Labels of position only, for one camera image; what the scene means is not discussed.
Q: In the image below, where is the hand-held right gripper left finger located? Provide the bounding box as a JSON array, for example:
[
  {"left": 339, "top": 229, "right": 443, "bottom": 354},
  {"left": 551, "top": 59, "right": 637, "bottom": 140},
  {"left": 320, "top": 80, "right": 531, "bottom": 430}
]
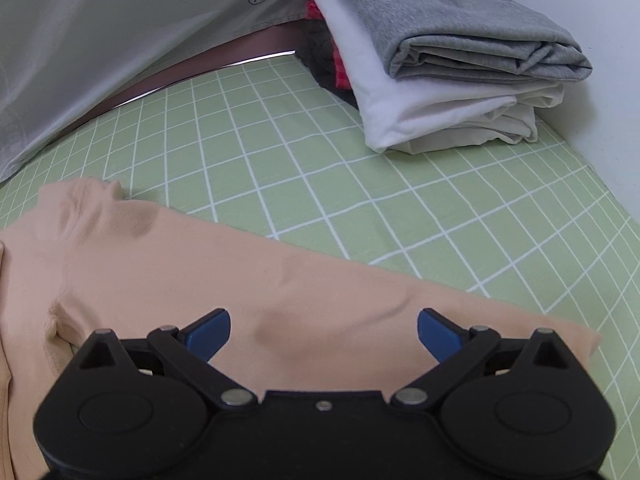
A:
[{"left": 74, "top": 308, "right": 259, "bottom": 409}]

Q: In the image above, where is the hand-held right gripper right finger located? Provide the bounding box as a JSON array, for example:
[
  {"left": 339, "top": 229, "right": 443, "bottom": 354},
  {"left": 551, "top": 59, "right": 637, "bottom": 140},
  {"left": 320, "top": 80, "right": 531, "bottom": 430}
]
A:
[{"left": 390, "top": 308, "right": 585, "bottom": 409}]

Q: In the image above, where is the beige garment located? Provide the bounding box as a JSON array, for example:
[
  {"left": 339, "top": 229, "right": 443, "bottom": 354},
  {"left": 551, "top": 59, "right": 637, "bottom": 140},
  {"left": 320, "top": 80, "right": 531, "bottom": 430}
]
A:
[{"left": 0, "top": 178, "right": 604, "bottom": 480}]

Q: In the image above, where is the green grid mat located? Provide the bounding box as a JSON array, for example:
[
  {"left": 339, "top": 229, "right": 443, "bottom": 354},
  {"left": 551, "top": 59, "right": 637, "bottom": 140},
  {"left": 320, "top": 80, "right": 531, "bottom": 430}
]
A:
[{"left": 0, "top": 52, "right": 640, "bottom": 480}]

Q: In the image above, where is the folded white garment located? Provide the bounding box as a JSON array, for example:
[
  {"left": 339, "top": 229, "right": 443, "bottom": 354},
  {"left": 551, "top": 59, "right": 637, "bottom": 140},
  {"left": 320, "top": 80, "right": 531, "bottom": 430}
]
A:
[{"left": 307, "top": 0, "right": 566, "bottom": 155}]

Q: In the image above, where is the red and black garment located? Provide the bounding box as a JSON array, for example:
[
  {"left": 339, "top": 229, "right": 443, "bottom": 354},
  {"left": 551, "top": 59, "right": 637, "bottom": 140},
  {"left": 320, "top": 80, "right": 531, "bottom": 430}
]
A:
[{"left": 297, "top": 0, "right": 362, "bottom": 111}]

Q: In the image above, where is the white printed sheet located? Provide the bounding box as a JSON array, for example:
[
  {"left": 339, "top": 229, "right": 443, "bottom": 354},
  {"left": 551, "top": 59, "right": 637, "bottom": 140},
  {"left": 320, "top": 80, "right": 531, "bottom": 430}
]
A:
[{"left": 0, "top": 0, "right": 321, "bottom": 184}]

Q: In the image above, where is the folded grey garment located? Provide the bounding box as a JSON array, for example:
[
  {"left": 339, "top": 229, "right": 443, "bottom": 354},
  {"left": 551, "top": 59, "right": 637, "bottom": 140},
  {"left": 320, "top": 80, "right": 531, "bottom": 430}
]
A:
[{"left": 323, "top": 0, "right": 594, "bottom": 84}]

